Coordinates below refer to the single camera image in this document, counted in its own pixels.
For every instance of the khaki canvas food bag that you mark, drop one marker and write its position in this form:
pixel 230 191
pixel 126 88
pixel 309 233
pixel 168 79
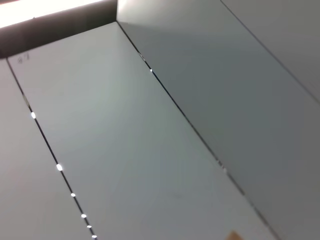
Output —
pixel 233 236

